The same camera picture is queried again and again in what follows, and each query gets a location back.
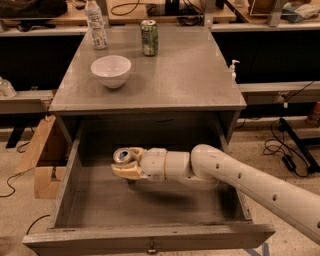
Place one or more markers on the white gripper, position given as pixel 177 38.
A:
pixel 154 163

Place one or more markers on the silver redbull can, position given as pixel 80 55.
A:
pixel 122 156

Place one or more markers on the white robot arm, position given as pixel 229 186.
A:
pixel 205 165

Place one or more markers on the open grey top drawer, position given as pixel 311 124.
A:
pixel 99 213

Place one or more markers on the brass drawer knob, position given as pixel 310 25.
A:
pixel 151 250

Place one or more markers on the green soda can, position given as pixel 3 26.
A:
pixel 149 36

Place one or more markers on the grey wooden cabinet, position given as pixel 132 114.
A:
pixel 188 74

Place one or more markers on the wooden block stand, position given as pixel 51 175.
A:
pixel 46 156

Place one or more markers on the white ceramic bowl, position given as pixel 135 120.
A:
pixel 112 71

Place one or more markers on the white pump dispenser bottle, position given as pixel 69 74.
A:
pixel 232 69

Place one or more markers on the clear plastic container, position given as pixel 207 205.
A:
pixel 6 89

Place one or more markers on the clear plastic water bottle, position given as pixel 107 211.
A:
pixel 96 24

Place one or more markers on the orange bottle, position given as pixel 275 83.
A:
pixel 313 117

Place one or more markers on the black bag on bench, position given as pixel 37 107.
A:
pixel 14 9

